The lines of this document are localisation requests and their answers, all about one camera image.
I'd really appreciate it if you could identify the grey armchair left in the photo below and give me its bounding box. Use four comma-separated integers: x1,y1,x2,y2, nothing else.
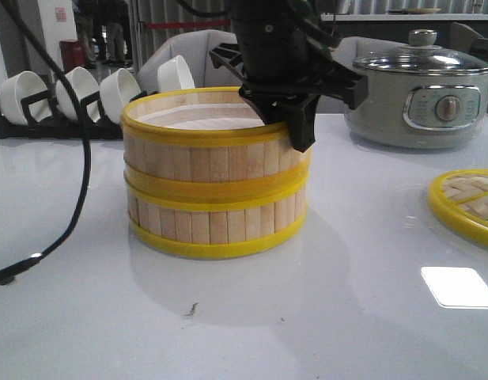
135,28,244,94

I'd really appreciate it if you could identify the white ceramic bowl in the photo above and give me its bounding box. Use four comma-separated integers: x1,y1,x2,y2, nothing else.
157,55,195,93
100,68,142,124
55,66,100,122
0,70,47,125

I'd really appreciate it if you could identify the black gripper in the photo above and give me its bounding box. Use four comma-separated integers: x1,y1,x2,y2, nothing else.
210,1,368,152

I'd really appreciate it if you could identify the dark sideboard counter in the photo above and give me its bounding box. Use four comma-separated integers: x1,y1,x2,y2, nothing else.
335,13,488,45

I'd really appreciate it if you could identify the white ceramic bowl rightmost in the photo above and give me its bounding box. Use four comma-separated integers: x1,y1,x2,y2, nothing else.
157,55,195,93

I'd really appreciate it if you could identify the grey armchair right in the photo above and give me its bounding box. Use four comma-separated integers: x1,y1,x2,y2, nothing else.
316,36,403,114

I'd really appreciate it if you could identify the glass pot lid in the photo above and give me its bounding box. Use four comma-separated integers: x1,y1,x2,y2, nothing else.
353,29,488,75

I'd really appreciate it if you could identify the red bin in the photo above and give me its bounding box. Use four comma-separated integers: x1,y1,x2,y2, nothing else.
59,40,85,73

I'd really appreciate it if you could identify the black bowl rack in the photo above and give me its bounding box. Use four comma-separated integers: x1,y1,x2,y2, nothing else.
0,74,159,140

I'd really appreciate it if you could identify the bamboo steamer drawer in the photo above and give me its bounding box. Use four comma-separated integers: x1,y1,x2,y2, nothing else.
121,86,311,202
124,166,308,260

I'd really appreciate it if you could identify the grey electric cooking pot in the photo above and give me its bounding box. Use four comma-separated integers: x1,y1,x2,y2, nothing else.
345,70,488,150

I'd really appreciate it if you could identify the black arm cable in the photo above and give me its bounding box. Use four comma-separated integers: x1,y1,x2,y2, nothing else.
0,0,93,286

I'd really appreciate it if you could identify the person in background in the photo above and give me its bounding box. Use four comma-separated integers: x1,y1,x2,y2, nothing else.
72,0,97,69

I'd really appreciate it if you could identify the grey armchair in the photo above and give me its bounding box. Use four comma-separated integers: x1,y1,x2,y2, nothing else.
316,36,403,114
135,28,244,94

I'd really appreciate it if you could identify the woven bamboo steamer lid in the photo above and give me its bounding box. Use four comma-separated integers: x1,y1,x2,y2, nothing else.
427,169,488,247

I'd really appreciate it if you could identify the white ceramic bowl leftmost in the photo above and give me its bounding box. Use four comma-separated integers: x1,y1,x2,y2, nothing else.
0,70,47,125

